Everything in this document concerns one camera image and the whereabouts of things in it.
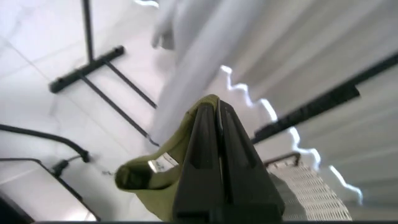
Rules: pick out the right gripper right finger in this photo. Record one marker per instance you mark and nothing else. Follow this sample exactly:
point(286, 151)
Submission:
point(248, 186)

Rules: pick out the green garment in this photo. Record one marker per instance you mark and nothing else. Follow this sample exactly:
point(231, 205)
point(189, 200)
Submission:
point(168, 146)

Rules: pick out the black clothes rack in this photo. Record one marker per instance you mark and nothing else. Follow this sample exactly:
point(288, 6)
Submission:
point(93, 65)

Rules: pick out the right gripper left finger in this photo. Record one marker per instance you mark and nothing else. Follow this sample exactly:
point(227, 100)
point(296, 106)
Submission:
point(199, 174)

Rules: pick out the white curtain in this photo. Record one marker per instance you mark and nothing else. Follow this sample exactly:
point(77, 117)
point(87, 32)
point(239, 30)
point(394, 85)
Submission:
point(311, 46)

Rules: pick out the white laundry basket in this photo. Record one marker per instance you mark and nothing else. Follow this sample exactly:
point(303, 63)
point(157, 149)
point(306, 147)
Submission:
point(308, 193)

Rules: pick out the pale grey shorts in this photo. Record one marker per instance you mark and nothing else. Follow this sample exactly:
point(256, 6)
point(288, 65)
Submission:
point(199, 62)

